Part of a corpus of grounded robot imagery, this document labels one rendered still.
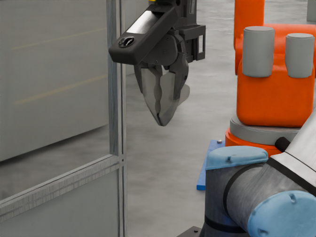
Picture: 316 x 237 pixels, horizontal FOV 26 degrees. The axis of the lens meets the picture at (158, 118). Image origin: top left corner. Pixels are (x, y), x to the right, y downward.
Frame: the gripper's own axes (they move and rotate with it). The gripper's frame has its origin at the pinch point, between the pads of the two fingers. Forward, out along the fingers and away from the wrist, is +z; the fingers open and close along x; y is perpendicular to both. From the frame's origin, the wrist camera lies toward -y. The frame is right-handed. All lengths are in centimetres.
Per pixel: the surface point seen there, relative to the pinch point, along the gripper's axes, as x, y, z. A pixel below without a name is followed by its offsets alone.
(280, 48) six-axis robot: 139, 334, 56
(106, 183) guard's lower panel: 70, 70, 50
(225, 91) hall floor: 277, 505, 143
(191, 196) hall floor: 160, 259, 143
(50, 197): 70, 45, 46
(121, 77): 70, 78, 18
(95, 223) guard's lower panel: 70, 65, 62
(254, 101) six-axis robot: 142, 305, 87
